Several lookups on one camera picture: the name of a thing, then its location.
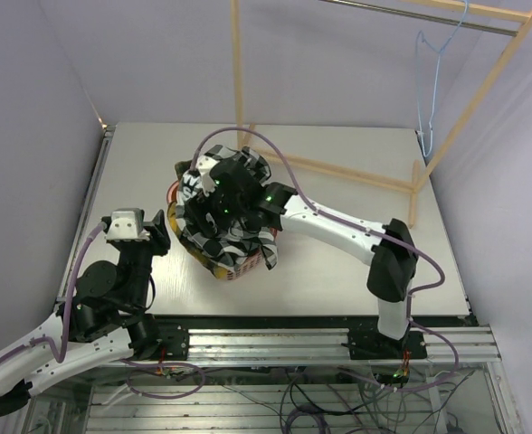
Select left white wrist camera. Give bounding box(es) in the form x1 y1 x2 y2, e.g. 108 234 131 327
101 208 150 243

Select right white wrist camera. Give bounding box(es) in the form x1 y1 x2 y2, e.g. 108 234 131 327
189 156 219 196

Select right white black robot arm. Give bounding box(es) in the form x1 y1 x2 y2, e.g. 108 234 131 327
185 156 418 358

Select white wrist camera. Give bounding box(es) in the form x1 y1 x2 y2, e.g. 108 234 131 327
189 156 219 196
101 208 150 243

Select aluminium rail base frame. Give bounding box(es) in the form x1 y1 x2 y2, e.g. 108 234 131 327
19 124 511 434

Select black white checkered shirt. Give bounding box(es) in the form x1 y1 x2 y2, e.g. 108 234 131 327
168 161 279 279

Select yellow black plaid shirt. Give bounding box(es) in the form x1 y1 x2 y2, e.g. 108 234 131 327
166 157 249 282

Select loose cables under table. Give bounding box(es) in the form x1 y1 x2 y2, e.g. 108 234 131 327
125 352 475 434

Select wooden clothes rack frame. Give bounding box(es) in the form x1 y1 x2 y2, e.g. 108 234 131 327
230 0 532 231

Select metal hanging rod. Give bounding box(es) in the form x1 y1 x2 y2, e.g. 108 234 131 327
337 0 520 36

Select light blue wire hanger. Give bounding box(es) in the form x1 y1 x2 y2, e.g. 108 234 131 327
413 1 470 159

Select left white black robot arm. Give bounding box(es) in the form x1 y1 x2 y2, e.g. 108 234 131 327
0 208 171 418

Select pink plastic laundry basket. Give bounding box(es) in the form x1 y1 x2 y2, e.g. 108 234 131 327
166 181 263 281

